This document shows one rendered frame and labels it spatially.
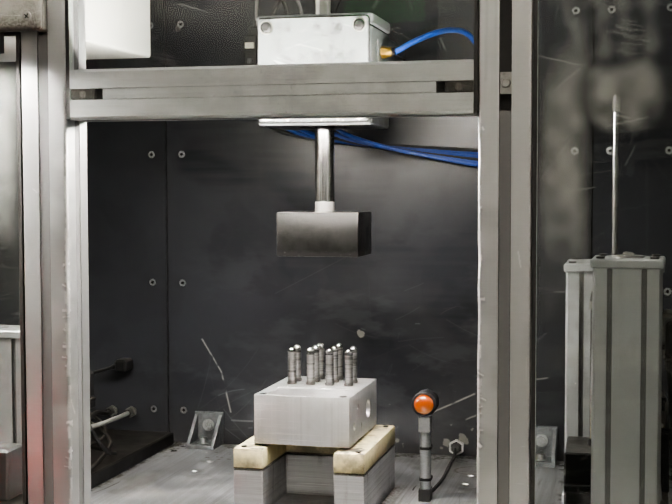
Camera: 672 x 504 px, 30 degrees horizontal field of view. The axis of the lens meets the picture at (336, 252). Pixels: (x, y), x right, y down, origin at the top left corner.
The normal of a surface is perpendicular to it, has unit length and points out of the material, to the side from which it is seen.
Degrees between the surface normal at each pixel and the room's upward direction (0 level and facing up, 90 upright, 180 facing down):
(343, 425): 90
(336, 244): 90
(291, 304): 90
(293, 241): 90
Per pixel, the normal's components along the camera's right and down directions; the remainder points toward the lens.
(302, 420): -0.24, 0.05
